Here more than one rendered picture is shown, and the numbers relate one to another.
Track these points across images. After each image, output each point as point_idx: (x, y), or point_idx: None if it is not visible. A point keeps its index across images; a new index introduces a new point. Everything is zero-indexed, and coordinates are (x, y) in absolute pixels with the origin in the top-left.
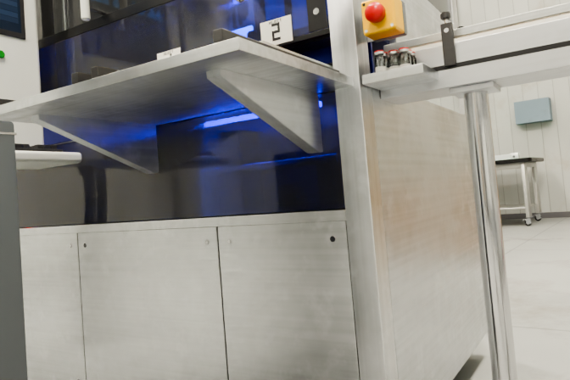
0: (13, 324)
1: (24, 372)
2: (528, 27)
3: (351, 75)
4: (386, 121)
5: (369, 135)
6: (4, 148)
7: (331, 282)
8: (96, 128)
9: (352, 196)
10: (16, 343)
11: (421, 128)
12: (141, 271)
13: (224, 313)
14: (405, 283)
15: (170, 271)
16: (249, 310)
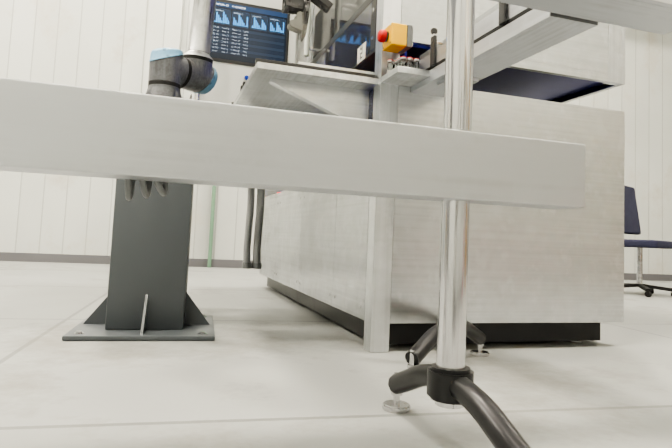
0: (186, 191)
1: (188, 213)
2: None
3: (378, 77)
4: (417, 108)
5: (386, 115)
6: None
7: (363, 211)
8: None
9: None
10: (186, 199)
11: (486, 116)
12: (316, 211)
13: (335, 234)
14: (420, 222)
15: (323, 210)
16: (341, 232)
